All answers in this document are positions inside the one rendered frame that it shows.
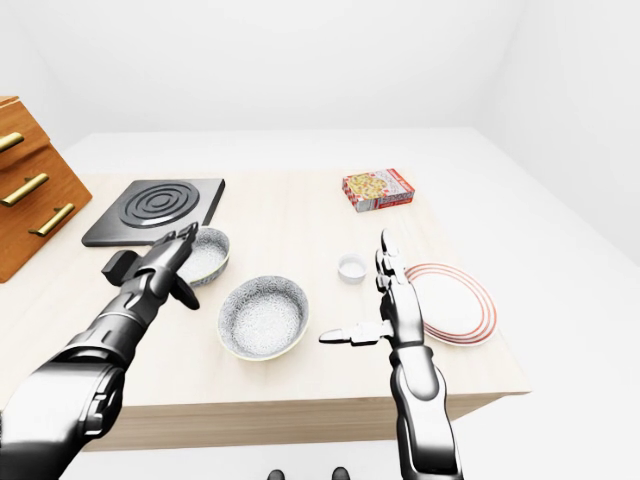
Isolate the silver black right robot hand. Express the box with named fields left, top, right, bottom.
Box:
left=318, top=228, right=427, bottom=354

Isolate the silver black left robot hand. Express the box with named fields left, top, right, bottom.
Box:
left=117, top=222, right=202, bottom=314

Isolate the white plate with red rings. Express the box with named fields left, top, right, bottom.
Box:
left=402, top=260, right=498, bottom=348

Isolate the patterned grey bowl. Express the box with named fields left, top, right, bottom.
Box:
left=175, top=226, right=232, bottom=289
left=216, top=274, right=312, bottom=363

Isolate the flat dark stove plate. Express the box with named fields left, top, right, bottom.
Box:
left=81, top=178, right=227, bottom=249

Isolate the small white ramekin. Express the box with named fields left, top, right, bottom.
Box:
left=337, top=253, right=369, bottom=285

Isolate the red printed food box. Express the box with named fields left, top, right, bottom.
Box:
left=341, top=168, right=417, bottom=215

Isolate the wooden cabinet drawer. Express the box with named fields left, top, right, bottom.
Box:
left=0, top=173, right=93, bottom=279
left=0, top=142, right=76, bottom=236
left=0, top=103, right=54, bottom=174

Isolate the wooden cabinet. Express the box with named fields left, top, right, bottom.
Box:
left=0, top=95, right=94, bottom=285

